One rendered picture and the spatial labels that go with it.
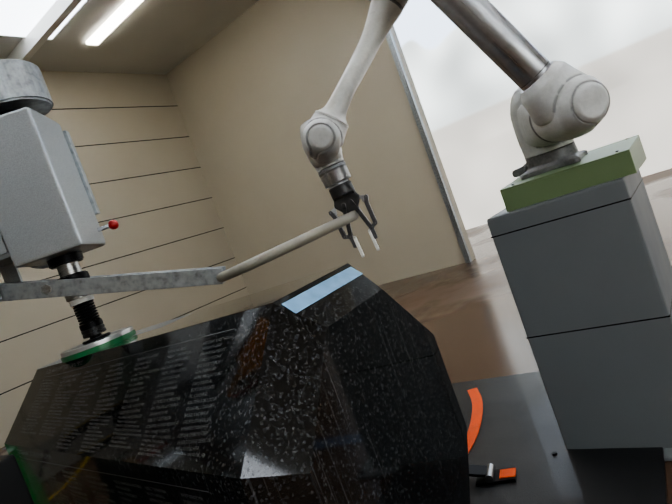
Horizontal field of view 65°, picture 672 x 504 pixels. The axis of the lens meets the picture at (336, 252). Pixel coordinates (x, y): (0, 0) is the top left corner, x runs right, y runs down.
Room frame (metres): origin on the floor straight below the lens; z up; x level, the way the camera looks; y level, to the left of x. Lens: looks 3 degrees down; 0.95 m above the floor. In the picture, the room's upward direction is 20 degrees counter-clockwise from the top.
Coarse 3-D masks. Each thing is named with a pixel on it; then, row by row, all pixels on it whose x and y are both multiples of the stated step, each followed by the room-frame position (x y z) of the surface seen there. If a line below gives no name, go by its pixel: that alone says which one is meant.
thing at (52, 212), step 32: (0, 128) 1.50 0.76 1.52; (32, 128) 1.51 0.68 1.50; (0, 160) 1.50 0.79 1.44; (32, 160) 1.51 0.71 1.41; (64, 160) 1.63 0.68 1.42; (0, 192) 1.50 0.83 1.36; (32, 192) 1.50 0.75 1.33; (64, 192) 1.53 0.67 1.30; (0, 224) 1.49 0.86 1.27; (32, 224) 1.50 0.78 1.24; (64, 224) 1.51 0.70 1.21; (96, 224) 1.69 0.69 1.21; (32, 256) 1.50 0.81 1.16; (64, 256) 1.56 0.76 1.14
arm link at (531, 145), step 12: (516, 96) 1.64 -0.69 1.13; (516, 108) 1.64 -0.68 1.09; (516, 120) 1.65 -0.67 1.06; (528, 120) 1.58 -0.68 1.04; (516, 132) 1.68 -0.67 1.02; (528, 132) 1.61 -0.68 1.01; (528, 144) 1.64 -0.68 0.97; (540, 144) 1.60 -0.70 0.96; (552, 144) 1.60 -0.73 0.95; (564, 144) 1.61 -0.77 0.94; (528, 156) 1.67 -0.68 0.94
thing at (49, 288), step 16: (144, 272) 1.68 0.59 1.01; (160, 272) 1.57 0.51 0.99; (176, 272) 1.58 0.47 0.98; (192, 272) 1.58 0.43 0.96; (208, 272) 1.58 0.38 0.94; (0, 288) 1.53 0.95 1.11; (16, 288) 1.54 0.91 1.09; (32, 288) 1.54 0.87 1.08; (48, 288) 1.54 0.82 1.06; (64, 288) 1.55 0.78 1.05; (80, 288) 1.55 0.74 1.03; (96, 288) 1.56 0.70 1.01; (112, 288) 1.56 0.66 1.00; (128, 288) 1.56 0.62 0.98; (144, 288) 1.57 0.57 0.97; (160, 288) 1.57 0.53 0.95
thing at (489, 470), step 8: (488, 464) 1.66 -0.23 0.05; (472, 472) 1.63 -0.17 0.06; (480, 472) 1.62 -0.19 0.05; (488, 472) 1.61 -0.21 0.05; (496, 472) 1.64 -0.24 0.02; (504, 472) 1.62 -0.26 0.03; (512, 472) 1.60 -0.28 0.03; (480, 480) 1.63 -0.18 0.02; (488, 480) 1.60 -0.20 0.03; (496, 480) 1.60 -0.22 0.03; (504, 480) 1.58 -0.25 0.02; (512, 480) 1.57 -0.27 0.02
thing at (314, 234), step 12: (348, 216) 1.54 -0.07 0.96; (324, 228) 1.46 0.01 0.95; (336, 228) 1.49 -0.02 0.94; (300, 240) 1.43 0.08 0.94; (312, 240) 1.45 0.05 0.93; (264, 252) 1.44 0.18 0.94; (276, 252) 1.42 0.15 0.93; (288, 252) 1.43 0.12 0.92; (240, 264) 1.46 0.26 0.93; (252, 264) 1.44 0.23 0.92; (228, 276) 1.50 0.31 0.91
